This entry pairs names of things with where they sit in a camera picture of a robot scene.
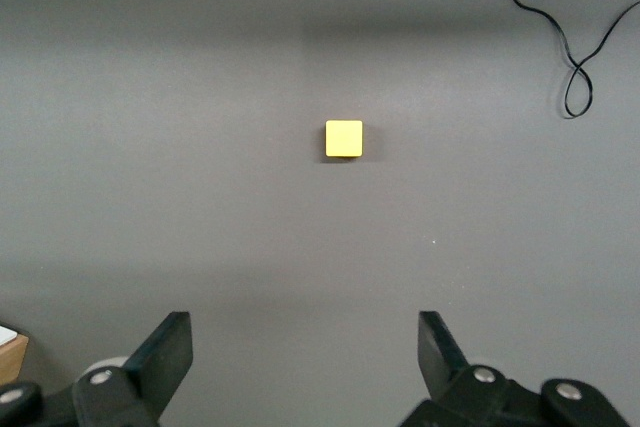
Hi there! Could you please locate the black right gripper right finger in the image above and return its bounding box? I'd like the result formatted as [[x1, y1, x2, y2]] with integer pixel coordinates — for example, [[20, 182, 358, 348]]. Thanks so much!
[[399, 310, 551, 427]]

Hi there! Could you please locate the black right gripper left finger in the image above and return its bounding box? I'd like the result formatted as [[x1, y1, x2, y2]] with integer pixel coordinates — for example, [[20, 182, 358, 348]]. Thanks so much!
[[72, 311, 194, 427]]

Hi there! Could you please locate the yellow wooden block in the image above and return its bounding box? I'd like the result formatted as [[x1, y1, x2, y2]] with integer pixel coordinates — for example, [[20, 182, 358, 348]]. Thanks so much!
[[323, 119, 365, 161]]

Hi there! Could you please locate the wooden drawer cabinet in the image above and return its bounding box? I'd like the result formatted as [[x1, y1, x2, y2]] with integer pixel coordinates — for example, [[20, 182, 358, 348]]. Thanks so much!
[[0, 331, 30, 391]]

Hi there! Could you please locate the dark grey table mat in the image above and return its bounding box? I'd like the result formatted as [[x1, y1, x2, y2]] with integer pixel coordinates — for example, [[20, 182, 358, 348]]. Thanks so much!
[[0, 0, 640, 427]]

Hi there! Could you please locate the thin black loose cable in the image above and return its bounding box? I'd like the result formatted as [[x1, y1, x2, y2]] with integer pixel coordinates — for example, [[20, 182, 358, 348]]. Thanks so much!
[[468, 0, 640, 120]]

